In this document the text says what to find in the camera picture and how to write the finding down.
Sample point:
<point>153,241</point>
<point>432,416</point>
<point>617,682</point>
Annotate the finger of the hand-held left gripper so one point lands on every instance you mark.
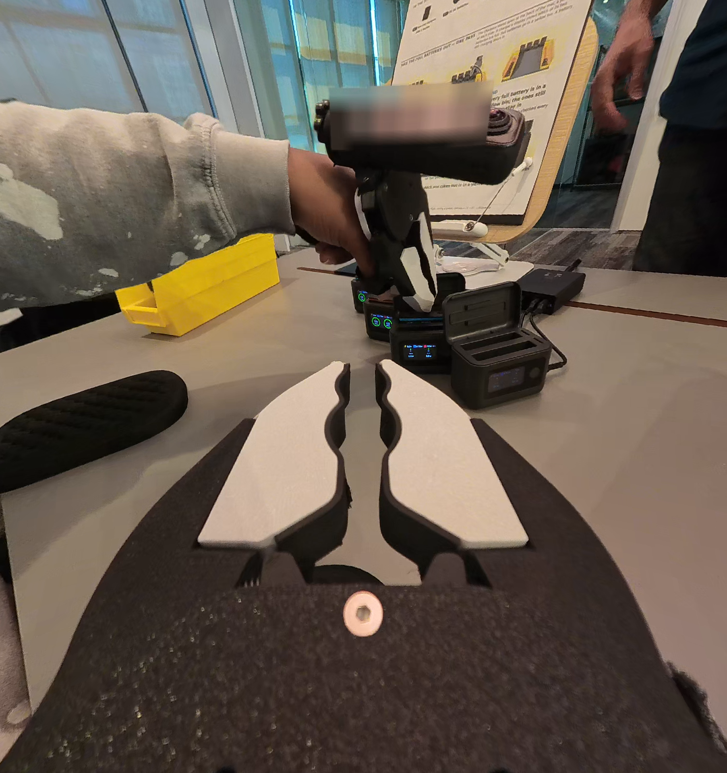
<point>425,241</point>
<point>414,284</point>

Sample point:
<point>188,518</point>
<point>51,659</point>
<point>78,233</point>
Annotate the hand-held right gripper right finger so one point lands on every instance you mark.
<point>448,477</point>

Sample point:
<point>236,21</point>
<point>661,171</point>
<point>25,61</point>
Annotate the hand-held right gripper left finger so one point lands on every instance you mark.
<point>272,471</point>

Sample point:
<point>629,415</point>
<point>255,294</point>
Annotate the black battery with blue edge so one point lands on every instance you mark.
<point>421,317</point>

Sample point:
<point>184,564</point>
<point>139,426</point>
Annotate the black battery charger case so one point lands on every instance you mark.
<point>376,323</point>
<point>421,362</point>
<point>472,386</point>
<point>361,297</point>

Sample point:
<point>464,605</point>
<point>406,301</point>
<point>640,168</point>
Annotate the yellow plastic bin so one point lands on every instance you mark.
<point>218,284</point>

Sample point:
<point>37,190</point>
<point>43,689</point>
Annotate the person's left forearm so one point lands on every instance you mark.
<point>127,193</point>

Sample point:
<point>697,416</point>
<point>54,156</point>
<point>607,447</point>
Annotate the person's left hand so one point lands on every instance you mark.
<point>327,205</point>

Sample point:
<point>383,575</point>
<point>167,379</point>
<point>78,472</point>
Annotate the black power adapter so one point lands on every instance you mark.
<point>550,284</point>

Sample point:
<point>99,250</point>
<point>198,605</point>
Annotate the dark rounded object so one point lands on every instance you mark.
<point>79,416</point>

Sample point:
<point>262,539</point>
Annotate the metal stand bracket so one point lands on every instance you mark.
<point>490,250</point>

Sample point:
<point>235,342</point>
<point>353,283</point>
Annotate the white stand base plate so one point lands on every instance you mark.
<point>502,269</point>

